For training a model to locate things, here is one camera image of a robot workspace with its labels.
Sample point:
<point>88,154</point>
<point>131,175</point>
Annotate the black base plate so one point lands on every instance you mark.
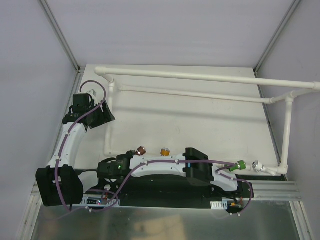
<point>160,192</point>

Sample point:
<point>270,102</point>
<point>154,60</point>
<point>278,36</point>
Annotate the right white cable duct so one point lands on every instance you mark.
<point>219,205</point>

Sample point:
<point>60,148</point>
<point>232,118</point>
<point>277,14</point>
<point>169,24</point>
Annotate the white water faucet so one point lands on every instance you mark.
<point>260,168</point>

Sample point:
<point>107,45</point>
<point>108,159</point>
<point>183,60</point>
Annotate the right aluminium frame post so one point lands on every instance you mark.
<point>277,34</point>

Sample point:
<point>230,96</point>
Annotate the left white cable duct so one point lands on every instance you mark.
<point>93,201</point>

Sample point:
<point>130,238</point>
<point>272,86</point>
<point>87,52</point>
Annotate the brown water faucet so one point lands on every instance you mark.
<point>140,151</point>

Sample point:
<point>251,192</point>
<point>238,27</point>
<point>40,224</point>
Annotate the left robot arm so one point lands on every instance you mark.
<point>58,182</point>

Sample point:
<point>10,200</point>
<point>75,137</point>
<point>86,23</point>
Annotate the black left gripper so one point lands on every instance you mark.
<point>100,116</point>

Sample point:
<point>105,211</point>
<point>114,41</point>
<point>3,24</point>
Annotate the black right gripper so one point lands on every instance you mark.
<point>112,171</point>

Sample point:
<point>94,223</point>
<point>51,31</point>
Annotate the orange water faucet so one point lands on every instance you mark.
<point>165,152</point>

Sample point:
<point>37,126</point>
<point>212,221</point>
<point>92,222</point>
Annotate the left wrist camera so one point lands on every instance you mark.
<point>92,92</point>

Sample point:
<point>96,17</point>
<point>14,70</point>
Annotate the aluminium front rail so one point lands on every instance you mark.
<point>286,191</point>

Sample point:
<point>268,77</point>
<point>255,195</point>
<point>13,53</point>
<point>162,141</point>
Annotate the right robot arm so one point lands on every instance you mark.
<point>192,166</point>

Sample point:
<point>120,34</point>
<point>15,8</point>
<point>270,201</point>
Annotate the aluminium frame post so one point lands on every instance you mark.
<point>59,34</point>
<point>277,34</point>

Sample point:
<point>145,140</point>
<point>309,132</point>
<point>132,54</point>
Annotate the white cable duct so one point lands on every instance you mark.
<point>219,205</point>
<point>93,201</point>

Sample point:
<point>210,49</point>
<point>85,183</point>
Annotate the green water faucet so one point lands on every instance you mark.
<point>239,165</point>

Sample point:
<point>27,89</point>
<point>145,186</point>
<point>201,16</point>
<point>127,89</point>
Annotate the white PVC pipe frame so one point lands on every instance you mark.
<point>303,88</point>

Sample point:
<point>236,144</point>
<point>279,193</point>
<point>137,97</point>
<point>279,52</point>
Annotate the left aluminium frame post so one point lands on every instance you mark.
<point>59,34</point>

